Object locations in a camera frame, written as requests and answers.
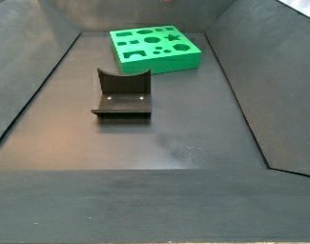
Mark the green shape-sorter block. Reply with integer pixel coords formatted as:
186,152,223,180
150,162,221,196
110,26,202,74

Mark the black fixture bracket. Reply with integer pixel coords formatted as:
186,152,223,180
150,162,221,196
91,69,153,116

